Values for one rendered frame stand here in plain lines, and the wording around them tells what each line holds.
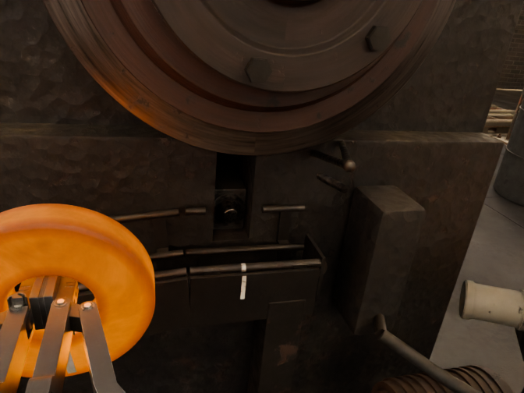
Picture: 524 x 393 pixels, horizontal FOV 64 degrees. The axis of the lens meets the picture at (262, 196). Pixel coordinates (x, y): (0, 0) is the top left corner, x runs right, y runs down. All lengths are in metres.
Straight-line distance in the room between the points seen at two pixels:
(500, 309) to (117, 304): 0.55
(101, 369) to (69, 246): 0.09
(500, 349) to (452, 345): 0.17
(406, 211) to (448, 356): 1.09
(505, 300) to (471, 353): 1.03
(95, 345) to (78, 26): 0.31
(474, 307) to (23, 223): 0.60
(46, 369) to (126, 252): 0.09
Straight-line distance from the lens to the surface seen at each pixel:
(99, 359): 0.29
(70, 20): 0.48
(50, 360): 0.29
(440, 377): 0.74
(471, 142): 0.81
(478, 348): 1.79
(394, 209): 0.64
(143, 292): 0.35
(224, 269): 0.60
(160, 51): 0.44
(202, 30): 0.40
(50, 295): 0.33
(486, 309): 0.72
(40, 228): 0.32
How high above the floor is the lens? 1.05
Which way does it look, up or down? 25 degrees down
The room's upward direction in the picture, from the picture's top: 6 degrees clockwise
